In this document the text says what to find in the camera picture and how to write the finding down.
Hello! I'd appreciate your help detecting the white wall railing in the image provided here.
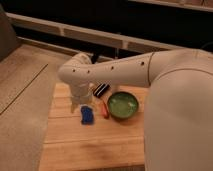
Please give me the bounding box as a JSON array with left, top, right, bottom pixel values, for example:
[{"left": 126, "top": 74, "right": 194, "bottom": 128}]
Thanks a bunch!
[{"left": 5, "top": 12, "right": 188, "bottom": 54}]

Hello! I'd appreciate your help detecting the wooden table board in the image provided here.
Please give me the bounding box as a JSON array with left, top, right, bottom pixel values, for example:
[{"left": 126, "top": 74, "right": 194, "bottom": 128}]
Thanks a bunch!
[{"left": 39, "top": 83, "right": 147, "bottom": 171}]

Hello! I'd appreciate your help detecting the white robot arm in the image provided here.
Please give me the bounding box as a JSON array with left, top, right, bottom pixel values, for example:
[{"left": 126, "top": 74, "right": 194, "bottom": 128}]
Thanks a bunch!
[{"left": 59, "top": 48, "right": 213, "bottom": 171}]

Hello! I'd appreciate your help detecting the black white striped object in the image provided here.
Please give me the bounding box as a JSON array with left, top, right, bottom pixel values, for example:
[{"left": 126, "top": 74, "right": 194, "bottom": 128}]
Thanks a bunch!
[{"left": 93, "top": 84, "right": 110, "bottom": 98}]

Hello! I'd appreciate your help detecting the red chili pepper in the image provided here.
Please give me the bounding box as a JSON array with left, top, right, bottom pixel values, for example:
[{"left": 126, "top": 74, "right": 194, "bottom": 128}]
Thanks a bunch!
[{"left": 101, "top": 100, "right": 109, "bottom": 119}]

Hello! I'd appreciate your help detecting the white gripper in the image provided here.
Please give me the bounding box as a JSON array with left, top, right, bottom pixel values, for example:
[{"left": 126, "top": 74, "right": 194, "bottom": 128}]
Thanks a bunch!
[{"left": 69, "top": 83, "right": 95, "bottom": 113}]

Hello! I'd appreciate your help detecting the green ceramic bowl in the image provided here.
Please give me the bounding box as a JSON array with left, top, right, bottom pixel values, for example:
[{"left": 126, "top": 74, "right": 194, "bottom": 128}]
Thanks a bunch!
[{"left": 107, "top": 91, "right": 139, "bottom": 119}]

